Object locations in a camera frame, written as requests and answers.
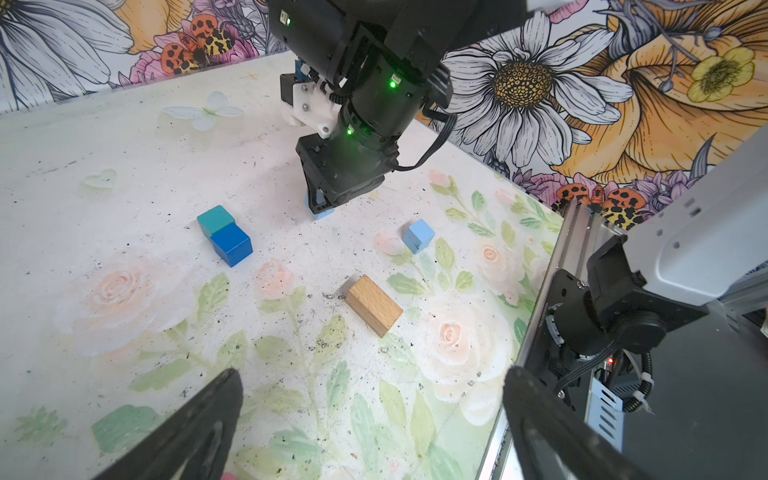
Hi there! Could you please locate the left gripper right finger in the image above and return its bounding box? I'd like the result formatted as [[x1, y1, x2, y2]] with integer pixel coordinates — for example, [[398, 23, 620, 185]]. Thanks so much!
[[503, 366, 649, 479]]

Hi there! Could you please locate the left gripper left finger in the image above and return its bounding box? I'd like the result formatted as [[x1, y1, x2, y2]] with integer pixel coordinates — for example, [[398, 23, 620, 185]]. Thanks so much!
[[97, 368, 243, 480]]

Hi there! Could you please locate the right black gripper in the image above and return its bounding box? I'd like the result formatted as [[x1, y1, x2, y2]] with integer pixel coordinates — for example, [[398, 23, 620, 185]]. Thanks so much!
[[296, 134, 399, 209]]

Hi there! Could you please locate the light blue wood cube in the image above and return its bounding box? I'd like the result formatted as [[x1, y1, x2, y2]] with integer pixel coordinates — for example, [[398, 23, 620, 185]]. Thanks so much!
[[403, 219, 435, 255], [304, 189, 335, 221]]

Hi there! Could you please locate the natural wood rectangular block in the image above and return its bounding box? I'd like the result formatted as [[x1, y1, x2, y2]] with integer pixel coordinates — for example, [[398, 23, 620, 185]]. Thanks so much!
[[346, 275, 403, 338]]

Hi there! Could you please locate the dark blue wood cube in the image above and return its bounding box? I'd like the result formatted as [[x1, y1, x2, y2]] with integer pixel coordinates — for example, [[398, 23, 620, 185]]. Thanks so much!
[[210, 223, 253, 267]]

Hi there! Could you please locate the teal wood cube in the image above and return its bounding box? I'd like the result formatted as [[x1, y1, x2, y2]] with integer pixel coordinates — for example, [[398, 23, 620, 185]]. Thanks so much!
[[197, 205, 235, 238]]

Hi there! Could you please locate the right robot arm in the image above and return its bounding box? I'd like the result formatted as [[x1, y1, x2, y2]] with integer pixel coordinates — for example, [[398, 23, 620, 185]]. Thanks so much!
[[268, 0, 563, 215]]

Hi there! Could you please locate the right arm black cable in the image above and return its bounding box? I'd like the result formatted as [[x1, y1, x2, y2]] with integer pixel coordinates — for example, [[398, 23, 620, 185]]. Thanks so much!
[[392, 101, 460, 173]]

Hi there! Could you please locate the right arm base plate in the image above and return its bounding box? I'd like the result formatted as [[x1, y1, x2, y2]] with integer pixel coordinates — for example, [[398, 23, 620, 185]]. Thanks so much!
[[543, 269, 709, 413]]

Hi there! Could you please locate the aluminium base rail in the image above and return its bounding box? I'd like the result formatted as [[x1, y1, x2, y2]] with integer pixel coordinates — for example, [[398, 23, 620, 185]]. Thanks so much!
[[476, 203, 619, 479]]

